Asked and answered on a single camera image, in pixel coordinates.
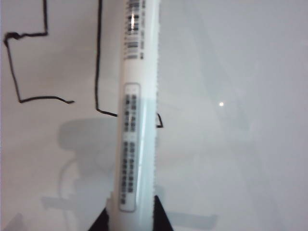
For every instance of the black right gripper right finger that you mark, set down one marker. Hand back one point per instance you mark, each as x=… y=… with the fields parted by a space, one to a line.
x=162 y=216

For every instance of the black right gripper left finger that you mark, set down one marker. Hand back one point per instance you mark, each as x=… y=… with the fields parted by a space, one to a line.
x=102 y=222

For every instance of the white whiteboard panel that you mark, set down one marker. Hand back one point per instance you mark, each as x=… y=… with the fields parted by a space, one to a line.
x=240 y=144

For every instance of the white marker pen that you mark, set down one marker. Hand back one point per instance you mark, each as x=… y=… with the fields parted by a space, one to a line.
x=137 y=72

